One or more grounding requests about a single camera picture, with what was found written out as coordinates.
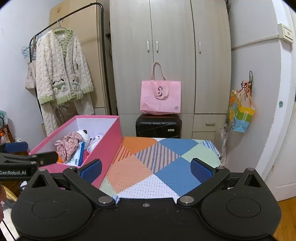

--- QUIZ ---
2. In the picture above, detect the blue white wipes pack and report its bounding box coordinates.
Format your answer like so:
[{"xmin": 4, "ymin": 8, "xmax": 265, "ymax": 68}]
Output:
[{"xmin": 66, "ymin": 142, "xmax": 85, "ymax": 167}]

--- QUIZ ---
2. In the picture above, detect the white mesh bath puff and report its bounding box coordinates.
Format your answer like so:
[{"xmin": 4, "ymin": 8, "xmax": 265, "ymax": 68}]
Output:
[{"xmin": 87, "ymin": 135, "xmax": 102, "ymax": 153}]

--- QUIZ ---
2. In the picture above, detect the pink floral cloth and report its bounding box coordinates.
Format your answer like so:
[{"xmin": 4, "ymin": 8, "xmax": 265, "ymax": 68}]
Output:
[{"xmin": 55, "ymin": 132, "xmax": 83, "ymax": 164}]

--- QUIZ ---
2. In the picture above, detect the white round panda plush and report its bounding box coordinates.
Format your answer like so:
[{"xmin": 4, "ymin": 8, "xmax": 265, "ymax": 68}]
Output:
[{"xmin": 77, "ymin": 130, "xmax": 91, "ymax": 149}]

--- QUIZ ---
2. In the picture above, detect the pink storage box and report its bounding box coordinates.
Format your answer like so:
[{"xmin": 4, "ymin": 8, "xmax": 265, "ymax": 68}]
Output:
[{"xmin": 30, "ymin": 115, "xmax": 122, "ymax": 188}]

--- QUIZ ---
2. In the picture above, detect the black suitcase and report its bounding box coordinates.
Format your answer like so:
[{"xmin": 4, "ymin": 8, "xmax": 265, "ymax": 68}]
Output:
[{"xmin": 135, "ymin": 114, "xmax": 182, "ymax": 138}]

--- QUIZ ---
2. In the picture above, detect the colourful hanging paper bag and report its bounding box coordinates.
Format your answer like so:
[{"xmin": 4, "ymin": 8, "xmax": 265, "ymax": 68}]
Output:
[{"xmin": 228, "ymin": 80, "xmax": 255, "ymax": 133}]

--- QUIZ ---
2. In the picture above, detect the pink tote bag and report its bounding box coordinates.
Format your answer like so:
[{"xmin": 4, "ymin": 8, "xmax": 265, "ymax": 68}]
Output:
[{"xmin": 140, "ymin": 62, "xmax": 181, "ymax": 115}]

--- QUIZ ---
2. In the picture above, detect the cream knit cardigan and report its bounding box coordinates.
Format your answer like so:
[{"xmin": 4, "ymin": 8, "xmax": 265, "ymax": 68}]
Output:
[{"xmin": 34, "ymin": 27, "xmax": 95, "ymax": 137}]

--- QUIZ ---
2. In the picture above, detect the beige wooden wardrobe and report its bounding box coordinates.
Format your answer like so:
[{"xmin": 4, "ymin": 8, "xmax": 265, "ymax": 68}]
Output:
[{"xmin": 49, "ymin": 0, "xmax": 232, "ymax": 143}]

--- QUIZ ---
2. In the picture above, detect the white door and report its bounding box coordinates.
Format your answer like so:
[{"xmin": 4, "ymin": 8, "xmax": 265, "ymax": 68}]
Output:
[{"xmin": 226, "ymin": 1, "xmax": 295, "ymax": 201}]

